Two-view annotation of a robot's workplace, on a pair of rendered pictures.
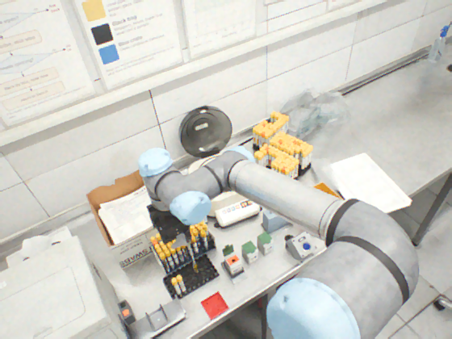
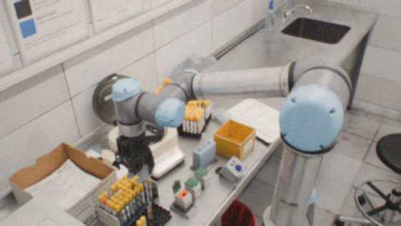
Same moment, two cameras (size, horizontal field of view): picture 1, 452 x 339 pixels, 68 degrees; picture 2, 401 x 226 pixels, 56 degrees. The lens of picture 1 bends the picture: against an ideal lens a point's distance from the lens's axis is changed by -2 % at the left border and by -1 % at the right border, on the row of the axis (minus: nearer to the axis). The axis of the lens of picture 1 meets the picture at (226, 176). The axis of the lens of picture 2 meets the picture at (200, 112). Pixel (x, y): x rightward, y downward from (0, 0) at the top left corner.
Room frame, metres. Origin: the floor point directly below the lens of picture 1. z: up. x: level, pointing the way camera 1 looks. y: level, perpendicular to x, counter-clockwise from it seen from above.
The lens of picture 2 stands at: (-0.28, 0.39, 1.93)
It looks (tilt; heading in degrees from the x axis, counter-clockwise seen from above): 34 degrees down; 332
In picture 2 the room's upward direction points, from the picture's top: 1 degrees counter-clockwise
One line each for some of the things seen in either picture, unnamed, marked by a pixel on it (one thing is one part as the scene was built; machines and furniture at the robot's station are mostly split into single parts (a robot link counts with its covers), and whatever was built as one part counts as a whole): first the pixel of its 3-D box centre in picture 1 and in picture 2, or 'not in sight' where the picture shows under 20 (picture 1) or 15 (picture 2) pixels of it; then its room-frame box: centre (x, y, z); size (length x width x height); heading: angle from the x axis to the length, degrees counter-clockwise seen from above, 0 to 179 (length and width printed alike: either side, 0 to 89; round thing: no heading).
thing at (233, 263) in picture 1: (233, 264); (182, 199); (0.57, 0.01, 0.92); 0.05 x 0.04 x 0.06; 25
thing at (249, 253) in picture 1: (249, 253); (192, 188); (0.61, -0.05, 0.91); 0.05 x 0.04 x 0.07; 27
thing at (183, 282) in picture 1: (188, 270); (145, 216); (0.56, 0.16, 0.93); 0.17 x 0.09 x 0.11; 117
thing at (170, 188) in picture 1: (190, 194); (164, 106); (0.49, 0.08, 1.39); 0.11 x 0.11 x 0.08; 35
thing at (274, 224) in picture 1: (277, 218); (204, 156); (0.73, -0.17, 0.92); 0.10 x 0.07 x 0.10; 112
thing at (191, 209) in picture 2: (233, 268); (183, 205); (0.57, 0.01, 0.89); 0.09 x 0.05 x 0.04; 25
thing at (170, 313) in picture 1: (151, 323); not in sight; (0.40, 0.27, 0.92); 0.21 x 0.07 x 0.05; 117
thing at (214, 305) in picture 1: (215, 305); not in sight; (0.45, 0.08, 0.88); 0.07 x 0.07 x 0.01; 27
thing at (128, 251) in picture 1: (133, 215); (66, 189); (0.80, 0.36, 0.95); 0.29 x 0.25 x 0.15; 27
